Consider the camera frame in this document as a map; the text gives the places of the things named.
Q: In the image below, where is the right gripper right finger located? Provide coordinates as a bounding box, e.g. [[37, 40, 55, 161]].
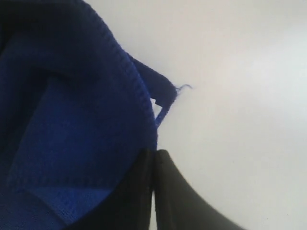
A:
[[153, 150, 242, 230]]

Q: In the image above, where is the blue towel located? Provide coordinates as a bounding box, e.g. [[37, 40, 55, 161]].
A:
[[0, 0, 178, 230]]

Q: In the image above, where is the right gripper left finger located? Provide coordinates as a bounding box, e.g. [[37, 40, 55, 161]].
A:
[[66, 150, 154, 230]]

